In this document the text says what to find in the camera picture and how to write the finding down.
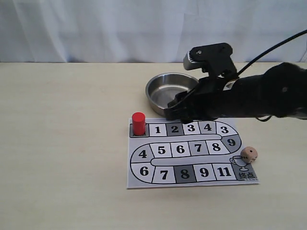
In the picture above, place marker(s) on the round steel bowl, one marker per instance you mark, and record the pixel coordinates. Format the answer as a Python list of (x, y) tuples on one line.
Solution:
[(161, 89)]

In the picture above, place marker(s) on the white background curtain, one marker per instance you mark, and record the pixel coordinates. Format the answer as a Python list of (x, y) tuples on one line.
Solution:
[(142, 30)]

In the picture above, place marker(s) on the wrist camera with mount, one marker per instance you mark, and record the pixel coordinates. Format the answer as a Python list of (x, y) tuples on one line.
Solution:
[(215, 59)]

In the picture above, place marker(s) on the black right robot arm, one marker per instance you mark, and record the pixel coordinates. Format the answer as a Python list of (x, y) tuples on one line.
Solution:
[(281, 92)]

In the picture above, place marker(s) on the red cylinder game piece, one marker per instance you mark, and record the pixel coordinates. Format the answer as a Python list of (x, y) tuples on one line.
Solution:
[(138, 123)]

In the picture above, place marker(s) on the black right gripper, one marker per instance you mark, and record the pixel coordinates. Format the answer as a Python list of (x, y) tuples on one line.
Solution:
[(205, 102)]

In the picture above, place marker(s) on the paper number game board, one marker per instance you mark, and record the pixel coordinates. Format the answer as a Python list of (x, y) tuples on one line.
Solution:
[(173, 154)]

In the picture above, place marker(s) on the wooden die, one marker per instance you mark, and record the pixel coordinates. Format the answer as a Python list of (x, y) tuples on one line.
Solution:
[(249, 154)]

